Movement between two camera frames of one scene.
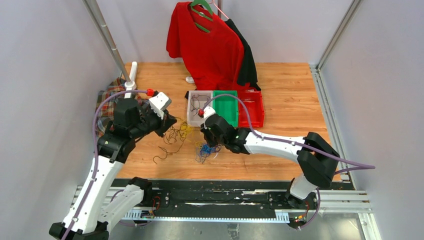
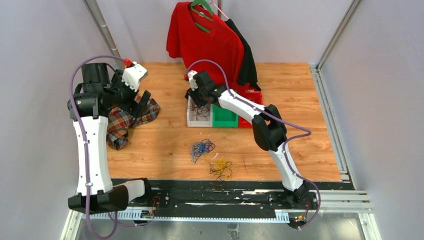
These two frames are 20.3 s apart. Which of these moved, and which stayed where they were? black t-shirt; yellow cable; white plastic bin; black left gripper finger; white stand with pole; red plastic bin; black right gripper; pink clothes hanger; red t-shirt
Moved: black left gripper finger; black right gripper; yellow cable
Stayed: red t-shirt; white stand with pole; white plastic bin; pink clothes hanger; red plastic bin; black t-shirt
